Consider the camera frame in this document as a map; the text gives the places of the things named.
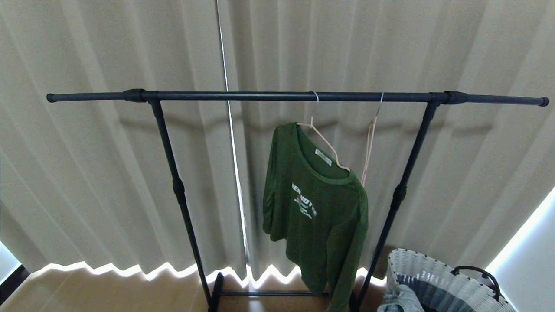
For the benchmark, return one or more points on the pink clothes hanger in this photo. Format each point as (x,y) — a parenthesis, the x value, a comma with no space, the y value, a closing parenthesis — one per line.
(323,139)
(370,138)

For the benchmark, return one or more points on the green long-sleeved shirt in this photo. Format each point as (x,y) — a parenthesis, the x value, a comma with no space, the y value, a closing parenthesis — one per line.
(321,216)

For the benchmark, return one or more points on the pale grey printed garment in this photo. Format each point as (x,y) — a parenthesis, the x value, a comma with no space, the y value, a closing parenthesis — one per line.
(399,299)

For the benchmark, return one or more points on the black clothes rack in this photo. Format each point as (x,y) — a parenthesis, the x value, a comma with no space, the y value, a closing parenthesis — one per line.
(260,95)

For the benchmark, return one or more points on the white laundry basket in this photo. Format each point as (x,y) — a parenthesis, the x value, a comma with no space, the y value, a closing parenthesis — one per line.
(438,273)

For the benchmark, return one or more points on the beige curtain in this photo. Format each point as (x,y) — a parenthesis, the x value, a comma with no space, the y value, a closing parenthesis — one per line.
(86,173)

